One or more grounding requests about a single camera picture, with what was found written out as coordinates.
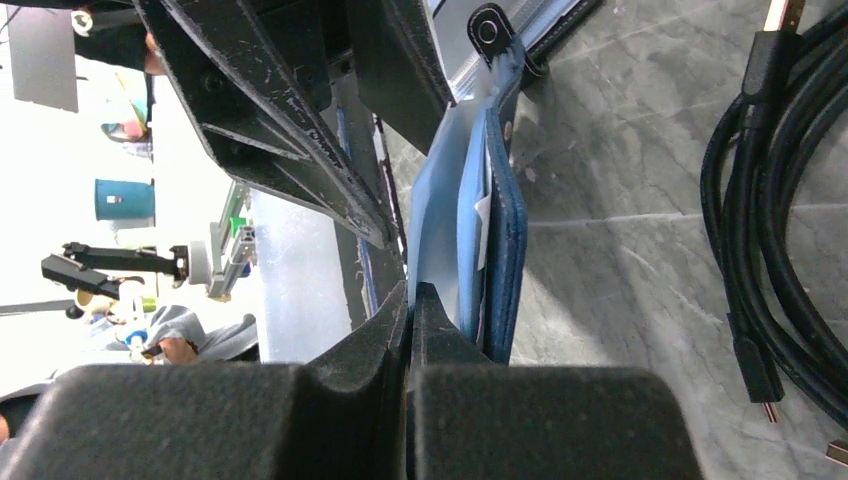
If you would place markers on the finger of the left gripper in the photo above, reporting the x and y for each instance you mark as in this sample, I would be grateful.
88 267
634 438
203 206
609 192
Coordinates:
398 67
252 117

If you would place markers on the blue card holder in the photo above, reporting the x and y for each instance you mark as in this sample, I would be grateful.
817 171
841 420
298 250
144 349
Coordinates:
468 223

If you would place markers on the open black card holder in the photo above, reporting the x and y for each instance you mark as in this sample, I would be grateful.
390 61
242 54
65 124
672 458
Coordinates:
541 25

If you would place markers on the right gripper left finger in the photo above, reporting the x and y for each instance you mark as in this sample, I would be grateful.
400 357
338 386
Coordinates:
337 417

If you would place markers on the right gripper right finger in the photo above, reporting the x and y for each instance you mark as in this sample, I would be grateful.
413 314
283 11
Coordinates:
471 418

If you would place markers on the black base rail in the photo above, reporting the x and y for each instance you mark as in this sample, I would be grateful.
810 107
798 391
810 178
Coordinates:
369 244

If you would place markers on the aluminium frame rail background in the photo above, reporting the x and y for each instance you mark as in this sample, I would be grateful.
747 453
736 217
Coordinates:
232 243

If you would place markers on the black clamp tool background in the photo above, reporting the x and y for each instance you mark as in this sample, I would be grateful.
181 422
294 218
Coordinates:
101 270

